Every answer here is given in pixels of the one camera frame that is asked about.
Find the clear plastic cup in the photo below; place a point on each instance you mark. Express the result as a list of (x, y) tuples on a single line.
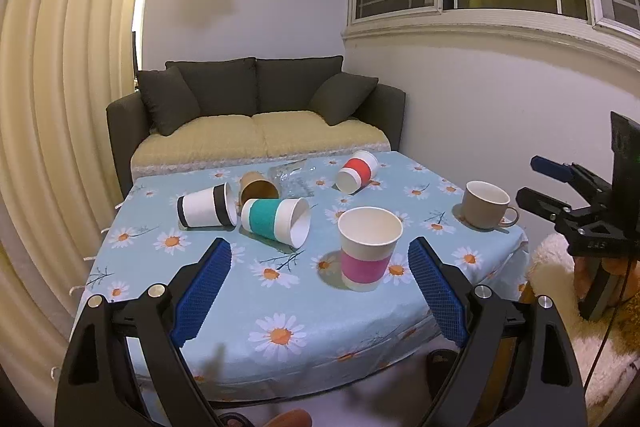
[(295, 179)]

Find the white fluffy rug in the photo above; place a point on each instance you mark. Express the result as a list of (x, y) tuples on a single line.
[(555, 272)]

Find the dark grey throw pillow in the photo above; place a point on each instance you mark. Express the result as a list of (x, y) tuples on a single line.
[(340, 99), (167, 99)]

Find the person's right hand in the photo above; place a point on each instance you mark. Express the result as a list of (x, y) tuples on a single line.
[(581, 279)]

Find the pink band paper cup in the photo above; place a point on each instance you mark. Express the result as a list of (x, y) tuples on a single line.
[(365, 268)]

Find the beige ceramic mug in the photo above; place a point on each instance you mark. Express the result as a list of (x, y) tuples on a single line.
[(480, 213)]

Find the blue daisy print tablecloth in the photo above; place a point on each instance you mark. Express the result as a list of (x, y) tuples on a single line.
[(300, 302)]

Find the cream pleated curtain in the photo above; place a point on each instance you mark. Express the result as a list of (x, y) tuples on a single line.
[(60, 107)]

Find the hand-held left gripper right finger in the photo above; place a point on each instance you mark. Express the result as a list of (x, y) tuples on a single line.
[(440, 292)]

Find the yellow sofa seat cover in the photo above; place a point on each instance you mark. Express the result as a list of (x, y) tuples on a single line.
[(250, 137)]

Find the dark grey sofa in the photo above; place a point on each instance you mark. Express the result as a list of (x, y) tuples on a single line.
[(295, 77)]

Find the red band paper cup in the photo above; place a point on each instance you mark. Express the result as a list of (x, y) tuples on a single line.
[(360, 167)]

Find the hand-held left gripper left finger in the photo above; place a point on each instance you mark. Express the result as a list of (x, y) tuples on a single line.
[(202, 292)]

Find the brown paper cup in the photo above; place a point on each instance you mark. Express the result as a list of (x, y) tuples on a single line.
[(252, 182)]

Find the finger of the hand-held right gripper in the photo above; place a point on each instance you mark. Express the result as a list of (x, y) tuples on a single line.
[(550, 167), (542, 204)]

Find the black band paper cup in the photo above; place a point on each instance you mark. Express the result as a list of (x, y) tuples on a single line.
[(200, 209)]

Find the teal band paper cup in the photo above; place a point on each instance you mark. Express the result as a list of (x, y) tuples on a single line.
[(265, 218)]

